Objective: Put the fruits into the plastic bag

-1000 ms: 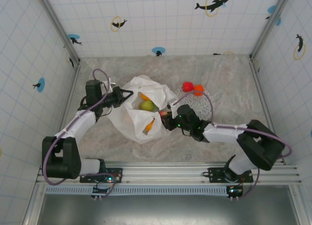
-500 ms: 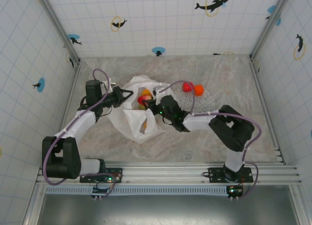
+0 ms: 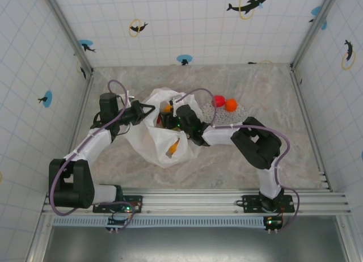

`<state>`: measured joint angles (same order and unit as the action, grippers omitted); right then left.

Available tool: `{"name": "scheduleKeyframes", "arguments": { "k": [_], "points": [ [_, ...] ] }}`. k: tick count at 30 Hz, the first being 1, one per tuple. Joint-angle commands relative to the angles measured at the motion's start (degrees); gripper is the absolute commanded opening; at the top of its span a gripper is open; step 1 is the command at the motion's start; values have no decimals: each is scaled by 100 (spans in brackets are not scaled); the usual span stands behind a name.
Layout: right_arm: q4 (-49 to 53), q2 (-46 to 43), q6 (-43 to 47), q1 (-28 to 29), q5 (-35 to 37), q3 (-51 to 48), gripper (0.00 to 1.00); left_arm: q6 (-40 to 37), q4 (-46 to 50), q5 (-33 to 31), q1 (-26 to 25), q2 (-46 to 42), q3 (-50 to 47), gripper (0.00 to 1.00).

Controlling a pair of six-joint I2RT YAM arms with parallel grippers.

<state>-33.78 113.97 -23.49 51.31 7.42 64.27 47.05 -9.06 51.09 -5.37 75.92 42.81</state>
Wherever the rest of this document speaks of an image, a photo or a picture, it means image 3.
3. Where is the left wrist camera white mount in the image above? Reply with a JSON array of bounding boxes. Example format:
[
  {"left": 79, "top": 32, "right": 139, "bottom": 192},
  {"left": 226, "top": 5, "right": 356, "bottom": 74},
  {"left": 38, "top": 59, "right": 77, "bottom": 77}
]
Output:
[{"left": 121, "top": 89, "right": 136, "bottom": 107}]

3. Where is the white plastic bag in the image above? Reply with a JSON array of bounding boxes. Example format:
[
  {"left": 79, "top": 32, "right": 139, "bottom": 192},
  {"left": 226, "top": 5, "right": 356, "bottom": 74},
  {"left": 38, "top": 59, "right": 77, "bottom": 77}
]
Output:
[{"left": 126, "top": 87, "right": 204, "bottom": 169}]

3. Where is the yellow-orange pear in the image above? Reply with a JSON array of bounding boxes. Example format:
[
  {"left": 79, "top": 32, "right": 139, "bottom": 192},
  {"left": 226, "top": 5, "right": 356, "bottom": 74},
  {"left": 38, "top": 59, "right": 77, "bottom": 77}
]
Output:
[{"left": 166, "top": 138, "right": 181, "bottom": 157}]

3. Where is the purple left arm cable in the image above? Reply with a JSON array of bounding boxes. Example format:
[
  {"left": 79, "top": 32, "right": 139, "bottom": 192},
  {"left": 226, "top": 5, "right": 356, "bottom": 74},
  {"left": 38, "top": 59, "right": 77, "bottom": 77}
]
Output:
[{"left": 48, "top": 79, "right": 137, "bottom": 230}]

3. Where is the white slotted cable duct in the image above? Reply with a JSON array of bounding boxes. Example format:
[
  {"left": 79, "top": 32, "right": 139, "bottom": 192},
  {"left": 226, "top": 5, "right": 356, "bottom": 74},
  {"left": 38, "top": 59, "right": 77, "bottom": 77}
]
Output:
[{"left": 52, "top": 215, "right": 284, "bottom": 227}]

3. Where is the blue circle sticker by post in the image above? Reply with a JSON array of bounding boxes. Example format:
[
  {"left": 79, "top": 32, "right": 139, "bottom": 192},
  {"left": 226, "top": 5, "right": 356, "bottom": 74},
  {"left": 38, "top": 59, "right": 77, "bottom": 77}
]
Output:
[{"left": 308, "top": 5, "right": 328, "bottom": 31}]

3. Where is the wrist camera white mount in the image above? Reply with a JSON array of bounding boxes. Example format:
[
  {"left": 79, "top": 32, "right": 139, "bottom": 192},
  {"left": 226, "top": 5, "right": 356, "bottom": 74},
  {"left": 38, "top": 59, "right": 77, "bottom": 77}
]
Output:
[
  {"left": 171, "top": 96, "right": 185, "bottom": 117},
  {"left": 121, "top": 89, "right": 136, "bottom": 107}
]

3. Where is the blue circle sticker black fish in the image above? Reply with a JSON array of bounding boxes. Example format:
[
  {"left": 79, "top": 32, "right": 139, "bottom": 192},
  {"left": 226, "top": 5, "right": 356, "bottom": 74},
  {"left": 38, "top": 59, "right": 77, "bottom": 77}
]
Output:
[{"left": 176, "top": 54, "right": 193, "bottom": 66}]

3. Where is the aluminium side rail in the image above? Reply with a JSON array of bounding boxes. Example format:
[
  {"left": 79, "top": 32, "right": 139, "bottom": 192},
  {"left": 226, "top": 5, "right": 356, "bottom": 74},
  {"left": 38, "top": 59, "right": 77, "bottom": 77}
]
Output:
[
  {"left": 69, "top": 71, "right": 95, "bottom": 149},
  {"left": 289, "top": 64, "right": 333, "bottom": 192}
]

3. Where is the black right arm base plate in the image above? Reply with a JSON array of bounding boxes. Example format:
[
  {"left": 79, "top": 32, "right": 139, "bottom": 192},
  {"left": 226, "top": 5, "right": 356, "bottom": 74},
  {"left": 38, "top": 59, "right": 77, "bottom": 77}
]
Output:
[{"left": 235, "top": 194, "right": 295, "bottom": 214}]

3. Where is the aluminium corner post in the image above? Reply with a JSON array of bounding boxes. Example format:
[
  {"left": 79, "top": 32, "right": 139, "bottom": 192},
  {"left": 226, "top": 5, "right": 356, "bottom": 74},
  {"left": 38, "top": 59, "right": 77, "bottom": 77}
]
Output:
[
  {"left": 290, "top": 0, "right": 341, "bottom": 70},
  {"left": 39, "top": 0, "right": 94, "bottom": 75}
]

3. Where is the aluminium front rail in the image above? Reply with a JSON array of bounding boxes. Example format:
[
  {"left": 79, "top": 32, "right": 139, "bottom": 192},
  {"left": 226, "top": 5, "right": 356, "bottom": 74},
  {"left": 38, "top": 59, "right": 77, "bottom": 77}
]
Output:
[{"left": 41, "top": 188, "right": 352, "bottom": 217}]

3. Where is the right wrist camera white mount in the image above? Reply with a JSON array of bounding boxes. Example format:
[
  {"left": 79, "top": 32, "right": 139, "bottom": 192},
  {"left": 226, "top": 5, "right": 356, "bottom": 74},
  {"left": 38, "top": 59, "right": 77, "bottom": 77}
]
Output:
[{"left": 171, "top": 96, "right": 185, "bottom": 117}]

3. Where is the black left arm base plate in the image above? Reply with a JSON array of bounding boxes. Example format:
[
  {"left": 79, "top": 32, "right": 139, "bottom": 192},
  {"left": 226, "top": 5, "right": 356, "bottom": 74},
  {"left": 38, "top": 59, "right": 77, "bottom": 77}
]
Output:
[{"left": 92, "top": 194, "right": 143, "bottom": 214}]

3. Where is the blue speckled white plate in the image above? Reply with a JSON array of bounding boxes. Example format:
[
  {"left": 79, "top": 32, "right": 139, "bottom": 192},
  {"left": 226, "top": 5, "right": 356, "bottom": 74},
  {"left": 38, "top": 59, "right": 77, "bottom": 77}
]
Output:
[{"left": 200, "top": 100, "right": 250, "bottom": 125}]

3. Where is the grey metal sheet panel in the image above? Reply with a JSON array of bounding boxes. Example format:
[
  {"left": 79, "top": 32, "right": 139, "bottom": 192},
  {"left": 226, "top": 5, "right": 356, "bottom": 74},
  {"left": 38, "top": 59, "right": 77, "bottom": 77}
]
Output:
[{"left": 42, "top": 226, "right": 350, "bottom": 262}]

